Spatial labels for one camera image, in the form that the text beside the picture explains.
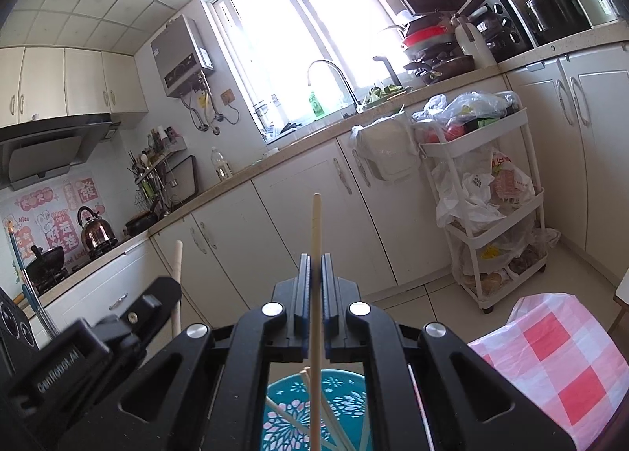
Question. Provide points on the green vegetables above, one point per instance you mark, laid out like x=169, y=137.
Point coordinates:
x=388, y=92

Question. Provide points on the cream wall cabinets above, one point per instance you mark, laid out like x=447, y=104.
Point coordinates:
x=73, y=78

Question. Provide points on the steel kettle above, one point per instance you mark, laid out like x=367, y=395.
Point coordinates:
x=96, y=230

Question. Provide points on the black range hood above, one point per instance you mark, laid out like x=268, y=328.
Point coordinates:
x=49, y=146

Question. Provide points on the small black pot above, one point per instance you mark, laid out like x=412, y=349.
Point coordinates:
x=142, y=222

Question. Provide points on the clear plastic bottle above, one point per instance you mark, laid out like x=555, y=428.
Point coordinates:
x=221, y=163

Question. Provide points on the red printed plastic bag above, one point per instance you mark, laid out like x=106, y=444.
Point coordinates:
x=511, y=181

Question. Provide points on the cream sink base cabinet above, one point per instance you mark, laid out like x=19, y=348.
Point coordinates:
x=275, y=205

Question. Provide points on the stack of pans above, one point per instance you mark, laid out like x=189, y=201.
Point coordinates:
x=432, y=48

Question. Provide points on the cream wooden chopstick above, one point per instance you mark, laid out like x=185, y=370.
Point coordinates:
x=178, y=264
x=316, y=225

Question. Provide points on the white plastic bag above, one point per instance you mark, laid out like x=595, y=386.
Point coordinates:
x=467, y=190

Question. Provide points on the green dish soap bottle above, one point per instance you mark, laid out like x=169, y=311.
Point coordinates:
x=317, y=105

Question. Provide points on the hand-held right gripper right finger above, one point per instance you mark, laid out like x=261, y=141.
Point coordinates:
x=328, y=294

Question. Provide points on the clear plastic bag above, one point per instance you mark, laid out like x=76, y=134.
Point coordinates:
x=471, y=109

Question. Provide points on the white rolling cart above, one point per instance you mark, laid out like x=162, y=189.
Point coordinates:
x=471, y=141

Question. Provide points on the cream double door cabinet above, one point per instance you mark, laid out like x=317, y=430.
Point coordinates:
x=599, y=136

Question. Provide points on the silver toaster oven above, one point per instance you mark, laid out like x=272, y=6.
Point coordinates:
x=501, y=28

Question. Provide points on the black wok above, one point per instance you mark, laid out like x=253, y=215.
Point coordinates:
x=46, y=262

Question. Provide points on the pile of cream chopsticks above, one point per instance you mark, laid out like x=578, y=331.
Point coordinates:
x=281, y=411

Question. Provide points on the steel cooking pot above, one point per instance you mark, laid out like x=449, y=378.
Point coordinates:
x=555, y=9

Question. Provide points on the black water tap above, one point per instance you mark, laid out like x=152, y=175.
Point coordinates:
x=386, y=68

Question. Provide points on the wall outlet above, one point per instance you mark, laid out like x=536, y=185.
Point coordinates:
x=228, y=97

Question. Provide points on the teal perforated plastic basket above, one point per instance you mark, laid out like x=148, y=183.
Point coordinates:
x=344, y=402

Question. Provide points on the beige countertop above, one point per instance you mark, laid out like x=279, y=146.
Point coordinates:
x=304, y=141

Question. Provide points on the white speckled bench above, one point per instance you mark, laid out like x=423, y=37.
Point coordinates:
x=623, y=294

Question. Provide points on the white hanging trash bin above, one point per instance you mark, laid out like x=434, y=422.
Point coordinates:
x=393, y=151

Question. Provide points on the cream stove base cabinet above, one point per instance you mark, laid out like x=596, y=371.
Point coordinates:
x=98, y=279

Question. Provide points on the metal utensil rack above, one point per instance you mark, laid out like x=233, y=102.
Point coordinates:
x=157, y=171

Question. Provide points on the pink wall stickers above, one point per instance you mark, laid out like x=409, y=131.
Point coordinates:
x=54, y=215

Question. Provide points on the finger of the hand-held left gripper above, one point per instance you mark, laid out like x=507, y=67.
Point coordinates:
x=157, y=303

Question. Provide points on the white jug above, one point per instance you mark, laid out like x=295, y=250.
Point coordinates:
x=474, y=43

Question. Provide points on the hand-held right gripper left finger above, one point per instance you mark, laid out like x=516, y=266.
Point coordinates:
x=305, y=294

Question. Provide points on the grey wall water heater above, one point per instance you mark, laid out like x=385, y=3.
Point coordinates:
x=179, y=55

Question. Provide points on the chrome sink faucet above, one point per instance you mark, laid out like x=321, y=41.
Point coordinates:
x=339, y=75

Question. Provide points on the red white checkered tablecloth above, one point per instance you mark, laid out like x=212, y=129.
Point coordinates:
x=550, y=357

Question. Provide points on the kitchen window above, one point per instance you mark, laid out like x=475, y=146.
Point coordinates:
x=295, y=28

